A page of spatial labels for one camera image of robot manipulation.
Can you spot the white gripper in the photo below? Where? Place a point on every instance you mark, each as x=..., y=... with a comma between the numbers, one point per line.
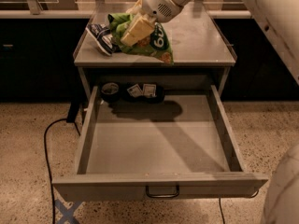
x=156, y=4

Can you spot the green rice chip bag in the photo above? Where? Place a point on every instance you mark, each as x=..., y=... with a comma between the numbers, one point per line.
x=156, y=45

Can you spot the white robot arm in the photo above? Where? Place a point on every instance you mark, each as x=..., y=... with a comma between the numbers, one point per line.
x=279, y=20

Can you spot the blue white snack bag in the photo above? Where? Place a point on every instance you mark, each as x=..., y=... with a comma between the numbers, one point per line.
x=103, y=38

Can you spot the grey cabinet with counter top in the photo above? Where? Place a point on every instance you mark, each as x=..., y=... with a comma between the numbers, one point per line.
x=201, y=54

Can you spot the open grey top drawer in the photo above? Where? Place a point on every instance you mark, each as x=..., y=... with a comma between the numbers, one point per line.
x=185, y=141

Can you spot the white square packet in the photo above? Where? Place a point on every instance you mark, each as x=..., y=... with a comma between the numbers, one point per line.
x=149, y=90

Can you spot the white paper packet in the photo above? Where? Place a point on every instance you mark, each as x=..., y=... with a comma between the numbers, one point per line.
x=135, y=91

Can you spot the black tray with packets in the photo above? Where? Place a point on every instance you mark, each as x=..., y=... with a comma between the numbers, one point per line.
x=155, y=100

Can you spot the black tape roll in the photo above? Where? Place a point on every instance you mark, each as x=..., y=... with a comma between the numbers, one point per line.
x=110, y=92

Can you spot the black metal drawer handle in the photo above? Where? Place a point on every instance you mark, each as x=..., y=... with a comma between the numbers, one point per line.
x=162, y=192

